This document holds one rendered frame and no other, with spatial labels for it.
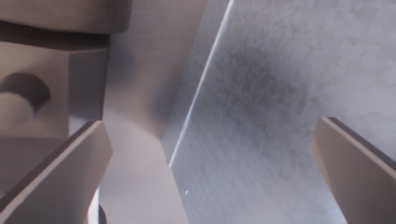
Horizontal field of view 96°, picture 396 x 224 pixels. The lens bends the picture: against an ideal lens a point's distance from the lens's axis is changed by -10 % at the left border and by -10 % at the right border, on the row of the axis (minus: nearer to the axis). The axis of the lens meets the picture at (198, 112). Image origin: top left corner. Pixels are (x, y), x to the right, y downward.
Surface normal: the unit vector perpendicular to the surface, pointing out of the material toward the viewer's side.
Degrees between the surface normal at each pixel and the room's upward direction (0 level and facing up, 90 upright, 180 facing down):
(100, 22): 43
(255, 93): 90
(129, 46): 0
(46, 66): 0
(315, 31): 90
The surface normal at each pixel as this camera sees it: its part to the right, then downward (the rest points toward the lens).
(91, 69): 0.87, 0.41
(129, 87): 0.33, 0.51
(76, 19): 0.67, 0.52
